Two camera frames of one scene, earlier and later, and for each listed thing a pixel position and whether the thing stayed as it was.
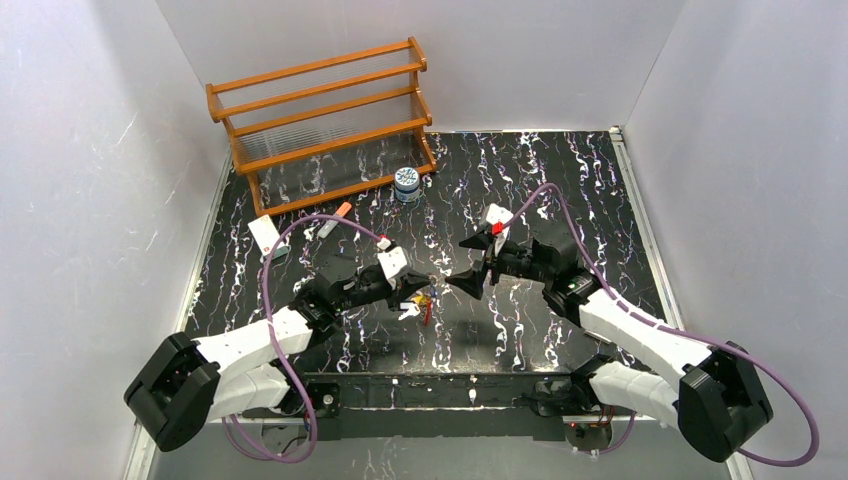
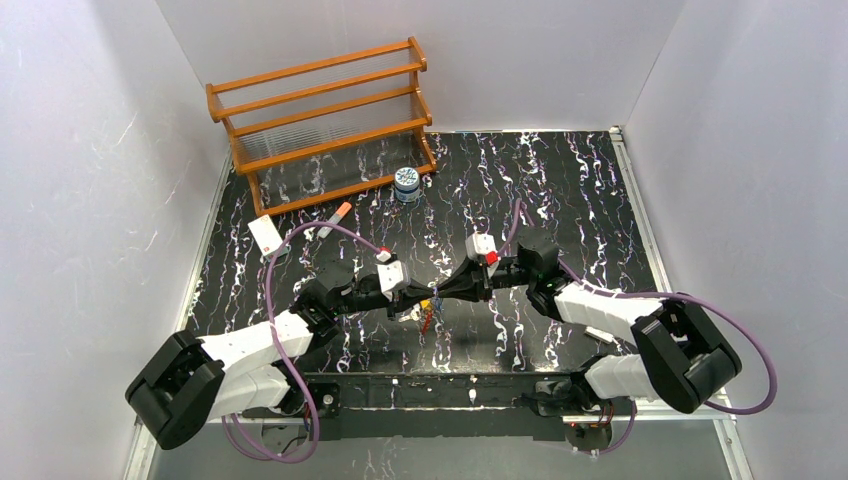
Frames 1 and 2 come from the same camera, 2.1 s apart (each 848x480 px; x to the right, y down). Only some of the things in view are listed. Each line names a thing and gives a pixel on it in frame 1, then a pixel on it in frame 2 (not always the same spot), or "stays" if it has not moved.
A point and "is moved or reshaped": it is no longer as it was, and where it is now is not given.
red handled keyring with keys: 421,304 is moved or reshaped
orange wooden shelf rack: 329,130 stays
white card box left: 264,233 stays
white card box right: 598,336 stays
